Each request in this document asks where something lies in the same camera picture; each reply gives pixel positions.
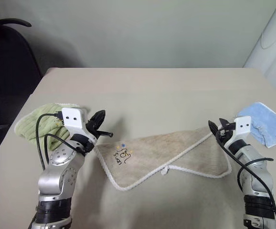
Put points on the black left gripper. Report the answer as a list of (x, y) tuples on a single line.
[(92, 131)]

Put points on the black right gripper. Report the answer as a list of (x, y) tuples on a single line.
[(228, 133)]

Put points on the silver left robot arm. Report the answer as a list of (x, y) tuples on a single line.
[(56, 176)]

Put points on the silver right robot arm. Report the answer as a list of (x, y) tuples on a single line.
[(255, 171)]

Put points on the blue towel with white trim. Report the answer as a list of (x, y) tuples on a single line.
[(263, 121)]

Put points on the green ribbed towel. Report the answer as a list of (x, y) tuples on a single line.
[(46, 124)]

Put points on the beige towel with white trim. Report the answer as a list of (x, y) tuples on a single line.
[(152, 155)]

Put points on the white rounded cabinet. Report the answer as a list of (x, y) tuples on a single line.
[(271, 47)]

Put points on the black office chair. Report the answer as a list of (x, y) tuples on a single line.
[(6, 71)]

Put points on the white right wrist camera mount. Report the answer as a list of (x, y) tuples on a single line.
[(242, 130)]

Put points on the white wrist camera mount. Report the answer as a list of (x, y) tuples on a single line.
[(242, 130), (74, 124)]

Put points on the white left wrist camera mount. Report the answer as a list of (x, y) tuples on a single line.
[(74, 124)]

